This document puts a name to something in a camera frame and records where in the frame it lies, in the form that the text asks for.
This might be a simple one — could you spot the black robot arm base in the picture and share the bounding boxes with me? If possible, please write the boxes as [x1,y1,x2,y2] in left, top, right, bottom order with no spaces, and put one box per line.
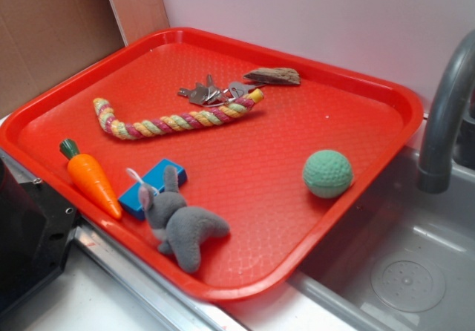
[1,162,79,317]

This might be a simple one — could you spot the red plastic tray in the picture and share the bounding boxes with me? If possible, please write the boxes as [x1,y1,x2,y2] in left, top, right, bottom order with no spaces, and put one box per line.
[1,28,423,301]

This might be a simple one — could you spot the silver key bunch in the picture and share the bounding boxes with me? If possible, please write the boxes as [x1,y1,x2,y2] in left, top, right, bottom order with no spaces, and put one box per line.
[177,74,264,108]

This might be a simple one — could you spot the brown wood bark piece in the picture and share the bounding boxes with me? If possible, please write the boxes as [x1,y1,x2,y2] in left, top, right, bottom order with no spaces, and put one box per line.
[243,68,301,85]

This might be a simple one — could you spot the green textured ball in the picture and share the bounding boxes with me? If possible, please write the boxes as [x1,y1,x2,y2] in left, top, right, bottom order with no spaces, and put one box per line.
[302,150,353,199]

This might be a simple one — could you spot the gray plush bunny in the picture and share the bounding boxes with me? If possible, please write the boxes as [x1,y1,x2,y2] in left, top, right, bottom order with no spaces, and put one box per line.
[126,165,230,274]

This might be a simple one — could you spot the blue rectangular block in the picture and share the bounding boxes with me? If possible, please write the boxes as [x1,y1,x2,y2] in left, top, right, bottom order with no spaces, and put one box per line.
[118,159,188,221]

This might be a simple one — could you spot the orange toy carrot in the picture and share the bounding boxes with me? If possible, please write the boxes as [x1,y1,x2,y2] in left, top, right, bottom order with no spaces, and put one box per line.
[59,138,122,220]

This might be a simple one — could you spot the gray toy sink basin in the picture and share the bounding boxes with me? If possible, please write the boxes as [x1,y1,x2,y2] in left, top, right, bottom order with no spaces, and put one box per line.
[225,149,474,330]

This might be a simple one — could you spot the gray toy faucet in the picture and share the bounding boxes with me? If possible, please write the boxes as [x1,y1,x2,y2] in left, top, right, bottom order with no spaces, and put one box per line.
[417,31,474,194]

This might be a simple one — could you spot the brown cardboard panel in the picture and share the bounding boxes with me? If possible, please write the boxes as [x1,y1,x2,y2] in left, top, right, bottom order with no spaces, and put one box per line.
[1,0,168,117]

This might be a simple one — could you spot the multicolour braided rope toy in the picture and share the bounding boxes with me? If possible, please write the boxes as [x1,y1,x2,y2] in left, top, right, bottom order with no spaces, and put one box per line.
[93,88,264,140]

